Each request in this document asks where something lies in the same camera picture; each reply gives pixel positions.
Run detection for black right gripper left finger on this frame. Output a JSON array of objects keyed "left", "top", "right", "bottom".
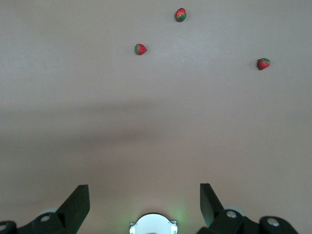
[{"left": 0, "top": 184, "right": 91, "bottom": 234}]

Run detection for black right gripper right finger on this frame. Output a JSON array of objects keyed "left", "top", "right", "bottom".
[{"left": 196, "top": 183, "right": 299, "bottom": 234}]

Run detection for red strawberry green leaves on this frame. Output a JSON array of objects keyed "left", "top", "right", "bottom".
[
  {"left": 175, "top": 7, "right": 187, "bottom": 23},
  {"left": 257, "top": 58, "right": 271, "bottom": 71},
  {"left": 134, "top": 43, "right": 148, "bottom": 56}
]

